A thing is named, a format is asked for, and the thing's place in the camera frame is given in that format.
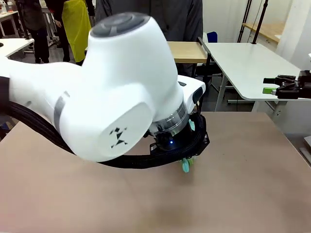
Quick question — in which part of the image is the small white desk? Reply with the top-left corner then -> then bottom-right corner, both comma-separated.
0,38 -> 35,59

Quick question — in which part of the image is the person in grey jacket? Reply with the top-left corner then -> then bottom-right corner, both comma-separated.
95,0 -> 204,79

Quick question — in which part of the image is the teal chenille duster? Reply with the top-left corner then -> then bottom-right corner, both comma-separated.
179,120 -> 196,174

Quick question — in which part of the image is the background white workbench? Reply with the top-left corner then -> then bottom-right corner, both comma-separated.
0,0 -> 20,38

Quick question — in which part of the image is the blue chair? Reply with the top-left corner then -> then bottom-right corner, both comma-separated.
207,31 -> 219,44

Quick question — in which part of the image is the black tripod pole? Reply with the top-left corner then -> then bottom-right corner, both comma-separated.
237,0 -> 253,43
252,0 -> 269,45

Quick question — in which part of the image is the grey metal frame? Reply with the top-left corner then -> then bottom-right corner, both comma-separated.
298,135 -> 311,168

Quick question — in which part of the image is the large white side table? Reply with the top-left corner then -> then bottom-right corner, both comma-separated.
203,42 -> 311,122

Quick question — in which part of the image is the black office chair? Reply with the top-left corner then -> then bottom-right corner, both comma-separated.
195,62 -> 241,105

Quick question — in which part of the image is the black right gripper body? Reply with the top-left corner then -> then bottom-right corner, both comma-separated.
276,70 -> 311,100

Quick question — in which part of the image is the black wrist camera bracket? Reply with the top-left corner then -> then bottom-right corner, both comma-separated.
149,132 -> 210,158

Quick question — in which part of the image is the wooden-top background table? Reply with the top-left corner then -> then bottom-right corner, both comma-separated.
242,21 -> 285,51

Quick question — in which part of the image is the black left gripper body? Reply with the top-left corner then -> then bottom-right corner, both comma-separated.
153,124 -> 195,152

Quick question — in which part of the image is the person in yellow apron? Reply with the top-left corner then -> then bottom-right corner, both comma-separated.
52,0 -> 96,67

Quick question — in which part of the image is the two-tier wooden black-frame shelf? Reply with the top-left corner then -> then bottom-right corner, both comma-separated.
167,36 -> 211,84

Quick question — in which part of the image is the person in dark clothes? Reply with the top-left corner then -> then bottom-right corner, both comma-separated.
17,0 -> 51,64

